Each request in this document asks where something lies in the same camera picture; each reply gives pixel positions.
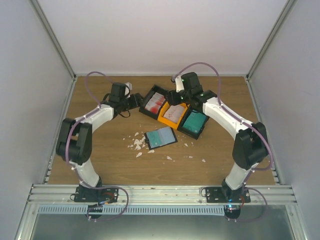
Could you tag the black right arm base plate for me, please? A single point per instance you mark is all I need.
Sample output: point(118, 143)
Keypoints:
point(217, 194)

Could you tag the aluminium corner post left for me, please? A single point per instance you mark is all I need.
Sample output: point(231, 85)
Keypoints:
point(53, 38)

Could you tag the yellow middle storage bin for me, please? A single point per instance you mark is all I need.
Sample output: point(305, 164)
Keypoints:
point(161, 119)

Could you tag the black left storage bin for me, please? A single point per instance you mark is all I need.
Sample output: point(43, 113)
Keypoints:
point(153, 90)

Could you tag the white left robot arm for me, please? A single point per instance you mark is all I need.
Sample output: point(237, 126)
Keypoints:
point(75, 140)

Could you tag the red white card stack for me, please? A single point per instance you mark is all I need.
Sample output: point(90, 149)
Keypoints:
point(155, 103)

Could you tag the black leather card holder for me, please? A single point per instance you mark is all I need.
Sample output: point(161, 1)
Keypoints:
point(167, 135)

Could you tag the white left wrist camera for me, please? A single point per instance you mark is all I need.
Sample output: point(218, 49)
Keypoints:
point(128, 88)

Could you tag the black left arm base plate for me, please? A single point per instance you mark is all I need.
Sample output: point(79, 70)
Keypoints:
point(88, 195)

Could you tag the aluminium corner post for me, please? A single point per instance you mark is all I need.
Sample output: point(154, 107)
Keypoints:
point(284, 13)
point(53, 38)

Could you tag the grey slotted cable duct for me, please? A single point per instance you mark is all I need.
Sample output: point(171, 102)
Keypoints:
point(134, 210)

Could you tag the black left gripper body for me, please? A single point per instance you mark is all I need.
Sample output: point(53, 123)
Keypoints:
point(136, 102)

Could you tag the black right storage bin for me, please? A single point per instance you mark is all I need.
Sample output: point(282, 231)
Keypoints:
point(189, 110)

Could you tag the teal white credit card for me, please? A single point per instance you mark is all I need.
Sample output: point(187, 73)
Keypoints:
point(153, 138)

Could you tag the black storage bin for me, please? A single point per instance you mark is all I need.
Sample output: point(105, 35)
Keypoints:
point(153, 90)
point(189, 110)

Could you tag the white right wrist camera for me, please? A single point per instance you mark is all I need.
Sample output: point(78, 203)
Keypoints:
point(178, 81)

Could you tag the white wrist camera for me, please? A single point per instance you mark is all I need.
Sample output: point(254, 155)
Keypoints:
point(128, 88)
point(178, 81)

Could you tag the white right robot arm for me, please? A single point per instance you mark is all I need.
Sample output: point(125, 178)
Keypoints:
point(250, 139)

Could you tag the aluminium corner post right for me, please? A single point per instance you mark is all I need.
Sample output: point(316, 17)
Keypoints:
point(284, 13)

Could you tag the teal card stack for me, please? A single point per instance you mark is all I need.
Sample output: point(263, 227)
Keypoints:
point(194, 122)

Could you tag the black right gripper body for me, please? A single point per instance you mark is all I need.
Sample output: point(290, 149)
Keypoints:
point(187, 95)

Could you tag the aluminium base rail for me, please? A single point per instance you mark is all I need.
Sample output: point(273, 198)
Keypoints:
point(191, 195)

